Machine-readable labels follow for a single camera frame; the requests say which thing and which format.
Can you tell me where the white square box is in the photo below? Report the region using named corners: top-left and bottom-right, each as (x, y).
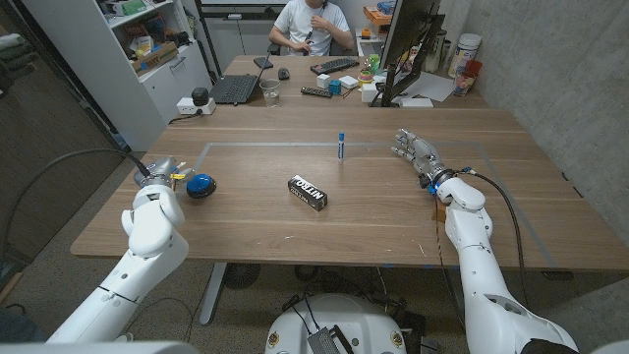
top-left (361, 82), bottom-right (384, 104)

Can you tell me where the black computer monitor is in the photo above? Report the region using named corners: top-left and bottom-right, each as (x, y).
top-left (377, 0), bottom-right (442, 71)

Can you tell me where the white labelled canister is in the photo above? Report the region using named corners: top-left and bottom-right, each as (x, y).
top-left (446, 32), bottom-right (484, 79)

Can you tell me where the orange box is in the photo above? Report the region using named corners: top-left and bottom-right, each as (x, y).
top-left (362, 4), bottom-right (394, 27)

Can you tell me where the black monitor stand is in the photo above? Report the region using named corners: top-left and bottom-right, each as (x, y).
top-left (380, 14), bottom-right (446, 108)

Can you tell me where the white power strip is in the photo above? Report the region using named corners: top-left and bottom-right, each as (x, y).
top-left (176, 96), bottom-right (217, 117)

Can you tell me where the black Nitro box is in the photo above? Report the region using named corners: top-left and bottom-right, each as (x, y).
top-left (287, 174), bottom-right (329, 212)

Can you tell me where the black keyboard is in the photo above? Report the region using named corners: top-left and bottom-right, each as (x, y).
top-left (309, 56), bottom-right (361, 77)

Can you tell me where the thin braided cable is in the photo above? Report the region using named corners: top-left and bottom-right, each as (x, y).
top-left (433, 196), bottom-right (466, 325)

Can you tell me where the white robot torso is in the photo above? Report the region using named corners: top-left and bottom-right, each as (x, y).
top-left (263, 293), bottom-right (408, 354)

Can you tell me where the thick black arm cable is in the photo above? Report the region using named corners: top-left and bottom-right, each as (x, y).
top-left (0, 147), bottom-right (151, 257)
top-left (459, 166), bottom-right (530, 306)

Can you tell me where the dark metal tumbler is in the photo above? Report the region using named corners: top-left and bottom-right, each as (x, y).
top-left (425, 29), bottom-right (448, 75)

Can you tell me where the flat white device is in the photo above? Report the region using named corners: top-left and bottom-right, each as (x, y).
top-left (398, 96), bottom-right (435, 109)

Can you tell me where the black laptop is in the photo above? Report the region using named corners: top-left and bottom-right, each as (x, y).
top-left (208, 51), bottom-right (274, 106)

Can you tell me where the white table leg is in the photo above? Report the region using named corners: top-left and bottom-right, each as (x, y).
top-left (199, 262), bottom-right (228, 326)

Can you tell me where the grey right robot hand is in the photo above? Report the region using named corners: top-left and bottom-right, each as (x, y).
top-left (391, 128), bottom-right (456, 191)

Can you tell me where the white shelf cabinet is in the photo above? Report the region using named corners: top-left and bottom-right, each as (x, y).
top-left (22, 0), bottom-right (215, 152)

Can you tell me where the clear plastic cup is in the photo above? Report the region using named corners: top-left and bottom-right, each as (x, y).
top-left (258, 78), bottom-right (282, 108)

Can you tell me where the blue push button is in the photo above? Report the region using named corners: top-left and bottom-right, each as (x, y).
top-left (186, 173), bottom-right (217, 200)

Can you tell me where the red plastic cup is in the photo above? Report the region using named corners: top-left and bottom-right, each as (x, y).
top-left (452, 59), bottom-right (484, 97)

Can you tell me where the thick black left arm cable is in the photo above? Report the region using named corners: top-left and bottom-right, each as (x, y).
top-left (0, 147), bottom-right (151, 257)

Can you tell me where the white low cabinet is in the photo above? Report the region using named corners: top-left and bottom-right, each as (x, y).
top-left (203, 14), bottom-right (276, 60)

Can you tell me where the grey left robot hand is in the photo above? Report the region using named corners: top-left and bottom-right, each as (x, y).
top-left (133, 155), bottom-right (196, 198)

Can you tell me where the white paper sheet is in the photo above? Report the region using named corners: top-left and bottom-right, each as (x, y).
top-left (402, 71), bottom-right (456, 103)

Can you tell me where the person in white t-shirt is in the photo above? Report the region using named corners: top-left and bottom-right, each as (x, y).
top-left (267, 0), bottom-right (355, 57)

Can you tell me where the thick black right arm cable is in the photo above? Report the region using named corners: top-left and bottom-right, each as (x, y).
top-left (459, 166), bottom-right (530, 306)

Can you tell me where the cardboard box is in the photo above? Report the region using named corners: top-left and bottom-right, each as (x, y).
top-left (130, 40), bottom-right (180, 78)

